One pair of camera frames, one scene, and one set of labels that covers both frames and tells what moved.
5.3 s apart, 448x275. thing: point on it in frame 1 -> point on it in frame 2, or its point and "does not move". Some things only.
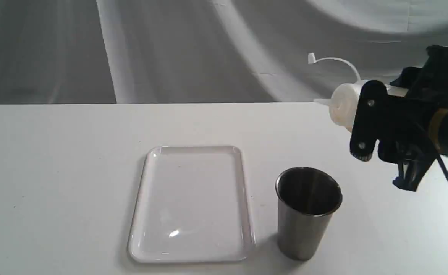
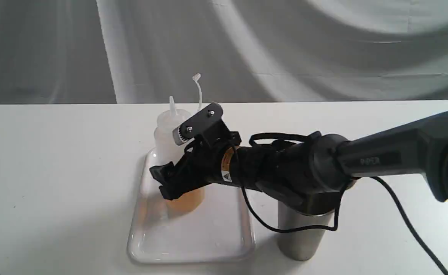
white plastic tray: x=192 y=206 does not move
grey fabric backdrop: x=63 y=51 does not move
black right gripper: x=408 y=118 -> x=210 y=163
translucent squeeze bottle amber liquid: x=343 y=102 -> x=165 y=151
